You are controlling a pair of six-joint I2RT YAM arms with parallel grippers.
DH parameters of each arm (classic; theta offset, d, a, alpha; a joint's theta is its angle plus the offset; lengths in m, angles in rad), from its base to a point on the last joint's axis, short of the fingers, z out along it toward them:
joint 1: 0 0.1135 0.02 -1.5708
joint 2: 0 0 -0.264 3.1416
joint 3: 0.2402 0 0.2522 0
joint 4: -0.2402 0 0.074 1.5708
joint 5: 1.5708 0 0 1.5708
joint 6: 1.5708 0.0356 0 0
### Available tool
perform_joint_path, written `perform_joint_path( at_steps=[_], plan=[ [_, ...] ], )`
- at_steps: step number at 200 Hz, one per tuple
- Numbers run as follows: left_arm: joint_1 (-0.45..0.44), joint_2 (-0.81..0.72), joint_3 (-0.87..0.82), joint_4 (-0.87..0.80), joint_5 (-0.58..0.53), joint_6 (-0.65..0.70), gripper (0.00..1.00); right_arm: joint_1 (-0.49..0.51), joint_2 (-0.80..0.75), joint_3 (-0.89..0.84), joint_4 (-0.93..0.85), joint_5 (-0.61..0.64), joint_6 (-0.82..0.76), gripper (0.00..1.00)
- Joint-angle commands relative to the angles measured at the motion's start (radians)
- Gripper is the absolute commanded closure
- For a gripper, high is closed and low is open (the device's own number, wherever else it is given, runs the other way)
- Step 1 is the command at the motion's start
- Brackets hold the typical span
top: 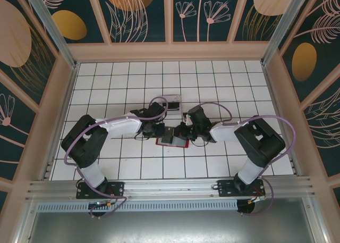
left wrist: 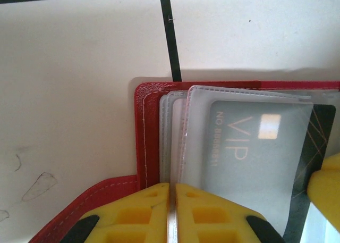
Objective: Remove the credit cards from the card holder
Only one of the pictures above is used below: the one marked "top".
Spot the dark grey credit card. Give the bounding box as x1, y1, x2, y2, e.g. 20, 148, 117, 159
162, 128, 175, 144

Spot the red leather card holder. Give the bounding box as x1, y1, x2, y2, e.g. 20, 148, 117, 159
155, 135, 190, 149

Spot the grey metal sheet panel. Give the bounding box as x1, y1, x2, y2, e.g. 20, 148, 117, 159
15, 197, 327, 243

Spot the small circuit board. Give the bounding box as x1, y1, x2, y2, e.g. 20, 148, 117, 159
88, 200, 114, 211

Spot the thin black cable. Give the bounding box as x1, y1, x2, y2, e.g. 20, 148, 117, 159
192, 139, 211, 148
133, 132, 150, 142

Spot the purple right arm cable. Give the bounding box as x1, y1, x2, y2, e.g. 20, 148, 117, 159
198, 102, 297, 216

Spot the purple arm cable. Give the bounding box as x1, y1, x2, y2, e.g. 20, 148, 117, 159
64, 95, 169, 219
198, 102, 297, 216

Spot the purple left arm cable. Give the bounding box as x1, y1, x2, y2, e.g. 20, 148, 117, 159
64, 95, 169, 219

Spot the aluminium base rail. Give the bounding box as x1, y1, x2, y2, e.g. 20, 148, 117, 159
25, 175, 317, 203

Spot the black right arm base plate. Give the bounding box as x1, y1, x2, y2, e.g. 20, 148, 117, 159
217, 179, 266, 198

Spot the grey slotted cable duct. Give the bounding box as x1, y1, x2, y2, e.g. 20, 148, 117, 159
37, 201, 239, 212

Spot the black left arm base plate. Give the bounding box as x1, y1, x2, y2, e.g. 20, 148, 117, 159
76, 181, 125, 200

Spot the aluminium side rail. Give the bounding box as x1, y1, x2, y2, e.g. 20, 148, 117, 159
39, 64, 79, 181
261, 62, 303, 179

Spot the aluminium corner post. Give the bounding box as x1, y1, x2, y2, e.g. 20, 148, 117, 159
21, 0, 78, 69
261, 0, 306, 66

